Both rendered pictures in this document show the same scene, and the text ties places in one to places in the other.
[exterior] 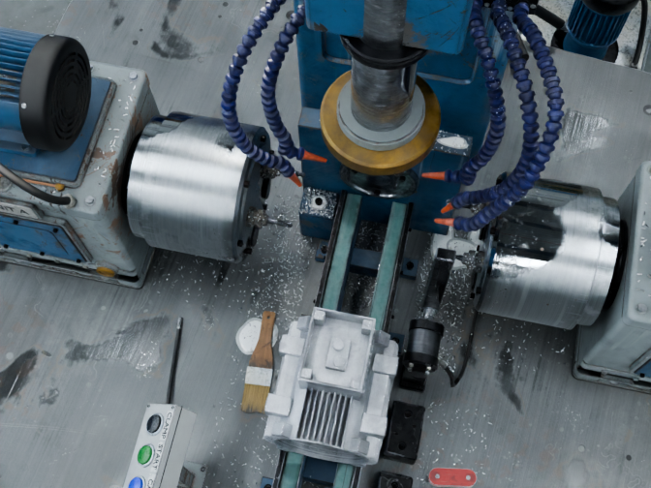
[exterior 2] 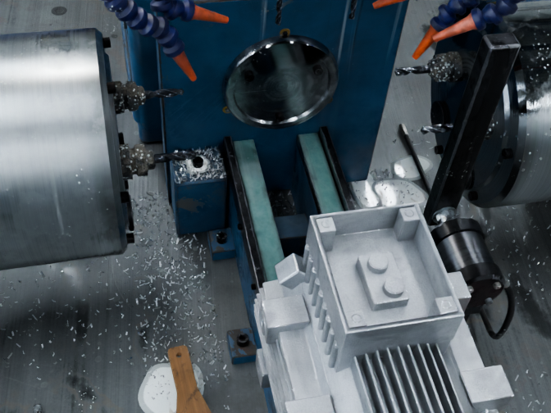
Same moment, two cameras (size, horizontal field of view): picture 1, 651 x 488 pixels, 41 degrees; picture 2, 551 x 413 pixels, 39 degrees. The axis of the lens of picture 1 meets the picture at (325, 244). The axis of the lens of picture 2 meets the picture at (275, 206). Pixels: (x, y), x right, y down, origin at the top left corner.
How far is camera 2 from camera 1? 0.84 m
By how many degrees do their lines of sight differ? 23
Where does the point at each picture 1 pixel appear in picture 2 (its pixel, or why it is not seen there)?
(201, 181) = (34, 96)
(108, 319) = not seen: outside the picture
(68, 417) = not seen: outside the picture
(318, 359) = (352, 302)
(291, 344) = (283, 310)
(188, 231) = (30, 196)
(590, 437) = not seen: outside the picture
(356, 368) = (422, 293)
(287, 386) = (308, 382)
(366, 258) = (287, 225)
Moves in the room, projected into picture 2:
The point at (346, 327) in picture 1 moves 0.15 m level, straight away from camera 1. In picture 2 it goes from (369, 241) to (302, 129)
